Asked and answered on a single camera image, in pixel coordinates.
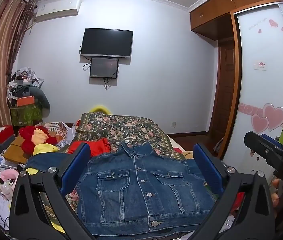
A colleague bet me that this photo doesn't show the white door label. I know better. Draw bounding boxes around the white door label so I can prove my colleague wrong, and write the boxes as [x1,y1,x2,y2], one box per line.
[254,60,269,71]

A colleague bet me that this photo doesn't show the green patterned fabric box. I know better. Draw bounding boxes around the green patterned fabric box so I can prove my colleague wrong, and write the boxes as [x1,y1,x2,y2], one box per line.
[9,104,43,127]

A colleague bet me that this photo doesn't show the floral bedspread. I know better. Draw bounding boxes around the floral bedspread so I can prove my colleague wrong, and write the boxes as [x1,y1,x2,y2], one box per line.
[39,112,219,230]

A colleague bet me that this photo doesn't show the brown cardboard box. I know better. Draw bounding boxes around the brown cardboard box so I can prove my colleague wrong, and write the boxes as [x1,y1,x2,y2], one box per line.
[3,136,32,165]

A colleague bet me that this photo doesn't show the grey cushion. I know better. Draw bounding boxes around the grey cushion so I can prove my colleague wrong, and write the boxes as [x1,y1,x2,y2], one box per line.
[30,86,51,112]

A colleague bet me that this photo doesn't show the yellow cloth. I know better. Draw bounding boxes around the yellow cloth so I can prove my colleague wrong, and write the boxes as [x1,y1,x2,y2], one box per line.
[33,144,60,156]

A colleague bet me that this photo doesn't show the yellow round object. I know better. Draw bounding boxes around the yellow round object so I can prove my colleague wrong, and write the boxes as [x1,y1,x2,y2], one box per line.
[90,105,112,114]

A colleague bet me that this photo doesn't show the white air conditioner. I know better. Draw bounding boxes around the white air conditioner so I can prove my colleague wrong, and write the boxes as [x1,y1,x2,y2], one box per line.
[35,0,82,22]

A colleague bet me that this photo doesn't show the red garment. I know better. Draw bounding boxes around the red garment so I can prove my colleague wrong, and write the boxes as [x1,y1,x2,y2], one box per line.
[66,138,111,157]

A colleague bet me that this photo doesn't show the red and white box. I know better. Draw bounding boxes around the red and white box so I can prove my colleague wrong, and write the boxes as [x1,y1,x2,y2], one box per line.
[0,125,16,146]

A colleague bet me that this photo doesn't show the orange box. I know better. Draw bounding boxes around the orange box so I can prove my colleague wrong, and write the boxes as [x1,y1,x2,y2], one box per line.
[16,95,35,107]

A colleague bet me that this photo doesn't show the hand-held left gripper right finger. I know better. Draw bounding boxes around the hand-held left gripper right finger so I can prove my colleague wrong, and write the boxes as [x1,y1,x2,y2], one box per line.
[193,143,275,240]

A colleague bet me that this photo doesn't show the person's right hand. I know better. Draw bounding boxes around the person's right hand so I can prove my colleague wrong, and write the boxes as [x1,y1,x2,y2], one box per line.
[271,178,281,221]

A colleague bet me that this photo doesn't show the patterned orange cloth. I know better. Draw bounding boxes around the patterned orange cloth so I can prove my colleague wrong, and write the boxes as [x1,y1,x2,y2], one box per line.
[43,121,69,141]

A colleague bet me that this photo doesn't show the wall-mounted black television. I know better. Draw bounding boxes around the wall-mounted black television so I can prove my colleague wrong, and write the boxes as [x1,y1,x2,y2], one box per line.
[80,28,134,59]

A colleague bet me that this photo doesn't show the red plush toy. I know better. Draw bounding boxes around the red plush toy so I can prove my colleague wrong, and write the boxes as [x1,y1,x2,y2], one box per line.
[19,126,58,154]

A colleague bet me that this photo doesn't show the small black monitor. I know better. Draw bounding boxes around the small black monitor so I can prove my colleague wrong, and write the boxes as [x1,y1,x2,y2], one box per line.
[89,57,120,79]

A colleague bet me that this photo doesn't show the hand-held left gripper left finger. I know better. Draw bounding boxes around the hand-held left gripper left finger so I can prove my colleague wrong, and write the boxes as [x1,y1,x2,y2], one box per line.
[9,142,99,240]

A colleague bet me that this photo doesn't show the pile of clutter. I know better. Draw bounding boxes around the pile of clutter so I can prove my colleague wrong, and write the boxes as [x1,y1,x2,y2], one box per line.
[6,67,45,105]

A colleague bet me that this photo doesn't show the brown wooden door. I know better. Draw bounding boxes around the brown wooden door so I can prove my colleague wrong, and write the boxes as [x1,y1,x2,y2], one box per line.
[207,37,236,136]

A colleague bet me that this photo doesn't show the white wardrobe sliding door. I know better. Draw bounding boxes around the white wardrobe sliding door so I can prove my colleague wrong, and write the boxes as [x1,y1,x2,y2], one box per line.
[221,1,283,177]

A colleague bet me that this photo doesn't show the wooden overhead cabinet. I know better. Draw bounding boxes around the wooden overhead cabinet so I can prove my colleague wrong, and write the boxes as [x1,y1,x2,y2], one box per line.
[189,0,283,41]

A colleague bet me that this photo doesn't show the blue denim jacket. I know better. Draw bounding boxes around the blue denim jacket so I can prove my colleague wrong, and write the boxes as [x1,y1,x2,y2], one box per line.
[25,142,216,238]

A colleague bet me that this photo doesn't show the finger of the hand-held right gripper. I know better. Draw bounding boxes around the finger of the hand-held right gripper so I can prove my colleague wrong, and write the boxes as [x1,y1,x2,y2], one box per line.
[244,131,283,167]
[260,133,283,161]

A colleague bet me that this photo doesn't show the pink plush toy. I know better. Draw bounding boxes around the pink plush toy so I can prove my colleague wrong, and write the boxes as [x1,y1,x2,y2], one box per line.
[0,168,20,183]

